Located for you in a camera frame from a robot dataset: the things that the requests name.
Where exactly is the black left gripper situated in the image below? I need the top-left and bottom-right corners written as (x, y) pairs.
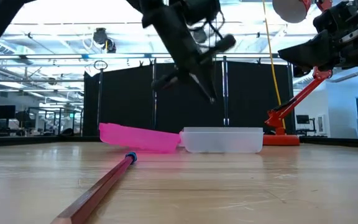
top-left (151, 15), bottom-right (237, 103)

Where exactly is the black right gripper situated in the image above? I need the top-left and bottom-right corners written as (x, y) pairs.
top-left (278, 0), bottom-right (358, 70)

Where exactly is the pink perforated box lid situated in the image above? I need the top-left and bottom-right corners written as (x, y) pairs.
top-left (99, 123), bottom-right (181, 154)

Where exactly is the clear plastic supply box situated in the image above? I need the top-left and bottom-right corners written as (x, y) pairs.
top-left (180, 126), bottom-right (264, 154)

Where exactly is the red desk lamp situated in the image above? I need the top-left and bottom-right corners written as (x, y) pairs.
top-left (262, 0), bottom-right (334, 146)

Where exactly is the small dark monitor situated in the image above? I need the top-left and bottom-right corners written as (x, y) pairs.
top-left (295, 114), bottom-right (311, 126)

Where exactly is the black curtain screen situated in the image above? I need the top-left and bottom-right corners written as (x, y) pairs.
top-left (82, 60), bottom-right (295, 137)

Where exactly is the black ceiling spotlight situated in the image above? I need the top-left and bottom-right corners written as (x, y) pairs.
top-left (92, 27), bottom-right (109, 47)

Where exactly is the brown pencil blue eraser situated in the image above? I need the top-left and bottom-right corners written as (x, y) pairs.
top-left (50, 151), bottom-right (138, 224)

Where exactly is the large dark monitor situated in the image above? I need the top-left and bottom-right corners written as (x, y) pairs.
top-left (0, 105), bottom-right (16, 121)

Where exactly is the yellow hanging cable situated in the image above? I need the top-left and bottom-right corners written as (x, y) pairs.
top-left (261, 0), bottom-right (287, 130)

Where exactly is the ring light stand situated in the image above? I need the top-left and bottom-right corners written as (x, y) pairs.
top-left (93, 60), bottom-right (109, 136)

